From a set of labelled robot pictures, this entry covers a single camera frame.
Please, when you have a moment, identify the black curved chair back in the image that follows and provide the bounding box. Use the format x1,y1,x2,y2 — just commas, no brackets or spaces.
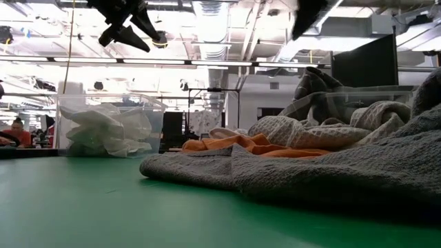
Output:
0,130,21,147

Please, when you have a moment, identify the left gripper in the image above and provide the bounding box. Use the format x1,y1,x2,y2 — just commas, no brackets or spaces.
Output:
85,0,161,53

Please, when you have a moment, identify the white cotton towel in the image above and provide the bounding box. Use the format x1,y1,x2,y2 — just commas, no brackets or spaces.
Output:
67,136,154,158
110,106,154,147
59,103,125,141

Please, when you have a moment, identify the large round air duct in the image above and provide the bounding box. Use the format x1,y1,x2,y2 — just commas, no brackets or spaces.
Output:
274,0,345,63

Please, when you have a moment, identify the white red-checked towel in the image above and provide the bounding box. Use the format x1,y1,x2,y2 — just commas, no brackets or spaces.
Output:
208,127,249,141

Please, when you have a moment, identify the silver ribbed air duct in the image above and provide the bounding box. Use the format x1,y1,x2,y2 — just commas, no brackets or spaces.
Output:
192,0,231,97

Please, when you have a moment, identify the grey rectangular air duct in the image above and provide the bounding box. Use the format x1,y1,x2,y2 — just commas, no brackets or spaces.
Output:
318,15,394,39

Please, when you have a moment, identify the black ceiling dome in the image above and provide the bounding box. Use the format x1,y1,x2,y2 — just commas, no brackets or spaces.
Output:
152,30,169,50

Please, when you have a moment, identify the patterned white cloth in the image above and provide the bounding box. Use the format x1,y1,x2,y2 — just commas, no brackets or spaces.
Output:
188,110,223,137

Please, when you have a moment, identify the yellow hanging cord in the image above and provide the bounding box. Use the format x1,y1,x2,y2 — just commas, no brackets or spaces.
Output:
61,0,76,94

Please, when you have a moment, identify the orange towel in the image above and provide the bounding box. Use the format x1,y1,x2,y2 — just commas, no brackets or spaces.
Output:
181,133,332,159

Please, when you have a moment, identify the pale waffle weave towel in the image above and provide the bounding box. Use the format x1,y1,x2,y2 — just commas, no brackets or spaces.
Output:
247,100,413,152

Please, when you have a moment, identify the black ceiling fixture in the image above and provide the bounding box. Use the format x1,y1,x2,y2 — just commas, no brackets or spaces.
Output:
0,25,14,45

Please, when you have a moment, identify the black table edge frame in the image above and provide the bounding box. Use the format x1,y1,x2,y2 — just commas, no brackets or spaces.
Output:
0,147,60,161

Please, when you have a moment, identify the black frame stand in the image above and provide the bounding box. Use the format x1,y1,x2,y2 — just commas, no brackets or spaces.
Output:
187,87,241,138

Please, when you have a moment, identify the black upright screen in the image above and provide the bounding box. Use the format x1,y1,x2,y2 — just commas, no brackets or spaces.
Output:
161,111,184,153

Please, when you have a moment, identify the long ceiling light strip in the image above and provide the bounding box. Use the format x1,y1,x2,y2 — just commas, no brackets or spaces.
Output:
0,54,334,69

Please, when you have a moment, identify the grey terry towel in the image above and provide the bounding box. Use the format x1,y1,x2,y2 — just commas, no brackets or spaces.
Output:
139,66,441,211

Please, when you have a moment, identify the dark grey checked towel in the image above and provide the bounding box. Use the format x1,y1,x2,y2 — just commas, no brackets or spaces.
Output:
278,66,345,125

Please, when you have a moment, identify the person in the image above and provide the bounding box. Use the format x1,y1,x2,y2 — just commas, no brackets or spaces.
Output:
0,116,32,149

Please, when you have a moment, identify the clear plastic bin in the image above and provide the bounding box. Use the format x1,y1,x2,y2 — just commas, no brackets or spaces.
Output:
308,85,420,120
54,92,169,159

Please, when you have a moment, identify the black cabinet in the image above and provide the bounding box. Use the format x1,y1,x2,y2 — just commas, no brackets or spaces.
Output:
256,107,286,122

